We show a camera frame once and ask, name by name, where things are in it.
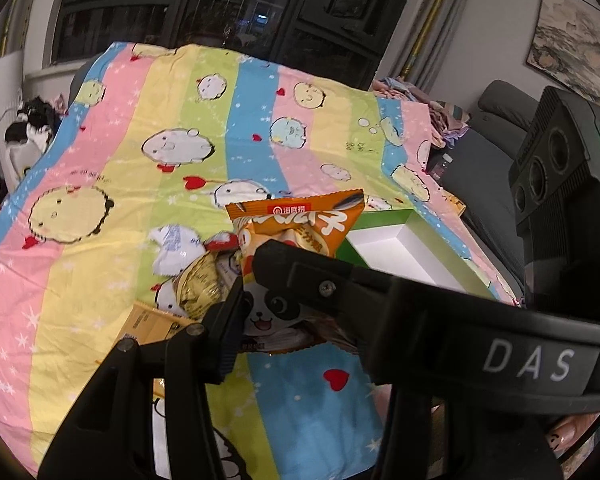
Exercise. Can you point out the clear plastic bottle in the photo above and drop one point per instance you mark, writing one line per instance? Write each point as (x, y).
(440, 166)

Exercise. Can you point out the tan flat packet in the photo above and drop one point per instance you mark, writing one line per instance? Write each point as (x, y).
(150, 322)

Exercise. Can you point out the striped cartoon printed blanket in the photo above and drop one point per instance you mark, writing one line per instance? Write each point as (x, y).
(130, 210)

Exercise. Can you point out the green box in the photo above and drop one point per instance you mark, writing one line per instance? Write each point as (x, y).
(405, 245)

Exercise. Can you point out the orange panda snack packet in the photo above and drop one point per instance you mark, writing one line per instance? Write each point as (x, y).
(300, 225)

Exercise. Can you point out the grey curtain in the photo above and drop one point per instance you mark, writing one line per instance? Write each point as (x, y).
(430, 25)

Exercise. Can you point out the white blue snack packet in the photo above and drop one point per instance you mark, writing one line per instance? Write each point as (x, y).
(227, 267)

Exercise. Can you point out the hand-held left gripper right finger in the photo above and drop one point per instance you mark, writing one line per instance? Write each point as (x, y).
(455, 445)

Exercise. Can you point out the dark window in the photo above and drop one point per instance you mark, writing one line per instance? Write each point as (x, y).
(230, 5)

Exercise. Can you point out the person's right hand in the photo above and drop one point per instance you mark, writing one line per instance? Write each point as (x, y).
(565, 435)

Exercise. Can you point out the pink clothes pile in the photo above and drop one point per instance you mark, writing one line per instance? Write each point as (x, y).
(445, 115)

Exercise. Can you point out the gold snack packet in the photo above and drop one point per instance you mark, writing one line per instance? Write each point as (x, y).
(200, 280)

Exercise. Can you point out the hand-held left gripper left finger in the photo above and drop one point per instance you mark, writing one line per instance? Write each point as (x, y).
(227, 335)

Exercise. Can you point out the black white clothes pile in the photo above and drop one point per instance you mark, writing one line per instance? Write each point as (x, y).
(35, 120)

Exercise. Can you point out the grey sofa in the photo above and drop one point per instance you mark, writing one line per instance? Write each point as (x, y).
(485, 180)

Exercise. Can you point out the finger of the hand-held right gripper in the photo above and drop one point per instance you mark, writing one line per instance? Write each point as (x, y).
(305, 275)

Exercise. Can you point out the white bag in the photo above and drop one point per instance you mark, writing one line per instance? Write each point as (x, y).
(27, 160)

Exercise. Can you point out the landscape wall painting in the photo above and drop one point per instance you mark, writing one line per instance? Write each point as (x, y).
(570, 45)

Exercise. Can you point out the red snack packet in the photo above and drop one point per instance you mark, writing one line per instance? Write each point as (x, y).
(220, 241)

